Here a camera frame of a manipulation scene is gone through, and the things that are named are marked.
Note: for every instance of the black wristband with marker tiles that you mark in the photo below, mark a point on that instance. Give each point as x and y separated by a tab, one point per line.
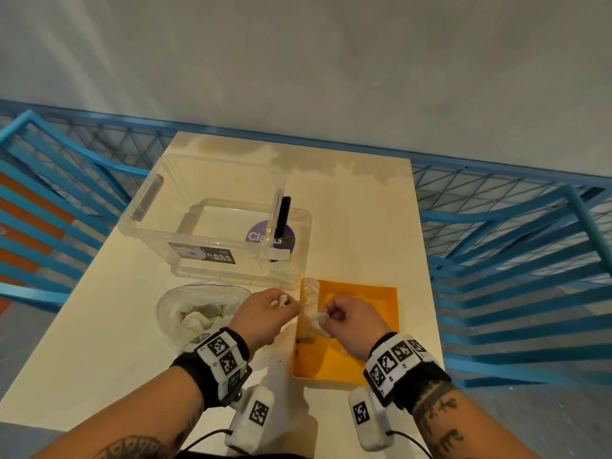
397	363
221	360

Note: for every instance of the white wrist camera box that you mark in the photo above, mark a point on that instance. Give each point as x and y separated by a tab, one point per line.
251	420
368	420

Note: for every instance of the clear plastic zip bag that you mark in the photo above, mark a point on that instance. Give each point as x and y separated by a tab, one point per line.
172	310

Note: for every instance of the person's right fingers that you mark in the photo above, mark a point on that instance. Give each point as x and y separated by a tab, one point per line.
332	308

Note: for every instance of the bunch of white wipes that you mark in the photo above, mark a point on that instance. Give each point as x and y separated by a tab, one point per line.
203	317

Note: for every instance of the person's left fingers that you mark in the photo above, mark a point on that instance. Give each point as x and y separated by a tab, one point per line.
287	308

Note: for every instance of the white cloth wipe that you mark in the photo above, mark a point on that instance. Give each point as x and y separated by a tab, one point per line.
310	301

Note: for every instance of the orange plastic tray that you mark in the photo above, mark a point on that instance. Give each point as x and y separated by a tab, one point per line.
363	296

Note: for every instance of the blue metal railing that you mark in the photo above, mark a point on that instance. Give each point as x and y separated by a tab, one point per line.
466	162

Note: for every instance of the person's right forearm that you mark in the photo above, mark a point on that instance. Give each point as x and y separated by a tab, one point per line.
459	425

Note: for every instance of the person's left forearm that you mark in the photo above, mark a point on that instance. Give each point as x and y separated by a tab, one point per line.
134	420

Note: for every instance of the person's left hand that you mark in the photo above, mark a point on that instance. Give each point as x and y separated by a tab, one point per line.
258	317

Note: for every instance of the clear plastic storage box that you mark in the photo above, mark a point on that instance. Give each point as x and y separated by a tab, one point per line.
215	219

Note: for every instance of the person's right hand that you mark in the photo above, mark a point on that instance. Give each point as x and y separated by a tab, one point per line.
358	325

